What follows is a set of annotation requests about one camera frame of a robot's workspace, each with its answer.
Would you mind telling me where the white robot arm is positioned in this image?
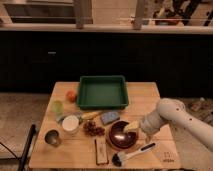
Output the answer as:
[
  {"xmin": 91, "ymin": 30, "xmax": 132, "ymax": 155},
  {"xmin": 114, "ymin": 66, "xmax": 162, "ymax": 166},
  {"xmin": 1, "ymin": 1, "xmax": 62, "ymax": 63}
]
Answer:
[{"xmin": 123, "ymin": 98, "xmax": 213, "ymax": 152}]

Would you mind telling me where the black chair frame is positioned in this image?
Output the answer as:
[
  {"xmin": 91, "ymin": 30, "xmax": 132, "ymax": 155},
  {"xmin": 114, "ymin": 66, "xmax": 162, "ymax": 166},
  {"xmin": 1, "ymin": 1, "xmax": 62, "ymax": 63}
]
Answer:
[{"xmin": 18, "ymin": 124, "xmax": 36, "ymax": 171}]

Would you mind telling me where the green plastic tray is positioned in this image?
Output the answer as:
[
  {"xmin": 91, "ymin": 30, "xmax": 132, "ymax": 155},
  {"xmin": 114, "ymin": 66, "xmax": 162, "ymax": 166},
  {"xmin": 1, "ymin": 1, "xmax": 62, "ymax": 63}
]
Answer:
[{"xmin": 77, "ymin": 75, "xmax": 129, "ymax": 110}]

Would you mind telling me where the dark red bowl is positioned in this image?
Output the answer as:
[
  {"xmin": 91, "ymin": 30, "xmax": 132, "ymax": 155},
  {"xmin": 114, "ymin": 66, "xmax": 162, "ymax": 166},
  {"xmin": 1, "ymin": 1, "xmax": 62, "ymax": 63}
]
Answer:
[{"xmin": 108, "ymin": 121, "xmax": 138, "ymax": 149}]

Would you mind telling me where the orange fruit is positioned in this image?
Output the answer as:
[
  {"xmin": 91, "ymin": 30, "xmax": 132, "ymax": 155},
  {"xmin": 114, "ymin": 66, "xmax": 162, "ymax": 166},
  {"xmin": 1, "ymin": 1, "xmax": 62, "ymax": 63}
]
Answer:
[{"xmin": 66, "ymin": 90, "xmax": 77, "ymax": 102}]

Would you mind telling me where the wooden block brush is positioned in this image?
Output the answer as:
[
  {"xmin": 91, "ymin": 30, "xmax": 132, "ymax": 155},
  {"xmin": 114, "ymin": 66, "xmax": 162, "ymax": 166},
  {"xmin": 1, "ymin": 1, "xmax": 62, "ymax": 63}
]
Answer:
[{"xmin": 95, "ymin": 138, "xmax": 109, "ymax": 165}]

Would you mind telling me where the metal cup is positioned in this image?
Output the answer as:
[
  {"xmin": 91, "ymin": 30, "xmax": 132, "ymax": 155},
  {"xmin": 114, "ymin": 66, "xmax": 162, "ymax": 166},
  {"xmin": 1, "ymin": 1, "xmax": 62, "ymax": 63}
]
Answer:
[{"xmin": 45, "ymin": 130, "xmax": 61, "ymax": 147}]

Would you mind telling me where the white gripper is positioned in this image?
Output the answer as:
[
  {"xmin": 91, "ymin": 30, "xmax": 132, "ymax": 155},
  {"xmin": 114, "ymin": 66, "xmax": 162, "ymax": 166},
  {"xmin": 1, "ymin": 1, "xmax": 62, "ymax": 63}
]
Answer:
[{"xmin": 124, "ymin": 110, "xmax": 166, "ymax": 135}]

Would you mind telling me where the green translucent cup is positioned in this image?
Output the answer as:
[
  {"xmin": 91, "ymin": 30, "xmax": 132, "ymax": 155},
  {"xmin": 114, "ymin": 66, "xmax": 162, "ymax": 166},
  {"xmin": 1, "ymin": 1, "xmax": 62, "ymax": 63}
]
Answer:
[{"xmin": 51, "ymin": 100, "xmax": 63, "ymax": 115}]

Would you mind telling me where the yellow corn cob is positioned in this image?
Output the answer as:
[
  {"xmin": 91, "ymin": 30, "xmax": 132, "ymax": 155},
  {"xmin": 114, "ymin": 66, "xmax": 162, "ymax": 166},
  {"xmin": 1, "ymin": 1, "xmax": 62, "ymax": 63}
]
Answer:
[{"xmin": 80, "ymin": 111, "xmax": 101, "ymax": 120}]

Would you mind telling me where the pine cone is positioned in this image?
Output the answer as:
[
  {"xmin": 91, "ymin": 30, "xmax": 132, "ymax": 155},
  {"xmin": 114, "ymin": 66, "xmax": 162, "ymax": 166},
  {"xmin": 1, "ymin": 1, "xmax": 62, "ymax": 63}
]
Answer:
[{"xmin": 83, "ymin": 121, "xmax": 105, "ymax": 136}]

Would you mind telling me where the white cup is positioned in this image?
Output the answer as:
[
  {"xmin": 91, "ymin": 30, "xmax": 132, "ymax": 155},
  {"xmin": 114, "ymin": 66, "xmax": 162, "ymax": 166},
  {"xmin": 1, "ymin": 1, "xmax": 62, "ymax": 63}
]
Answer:
[{"xmin": 62, "ymin": 115, "xmax": 79, "ymax": 134}]

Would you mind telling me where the blue sponge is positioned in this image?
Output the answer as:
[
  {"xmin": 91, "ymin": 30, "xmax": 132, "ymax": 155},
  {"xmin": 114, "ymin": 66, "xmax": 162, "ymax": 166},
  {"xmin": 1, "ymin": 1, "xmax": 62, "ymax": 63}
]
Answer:
[{"xmin": 100, "ymin": 111, "xmax": 120, "ymax": 125}]

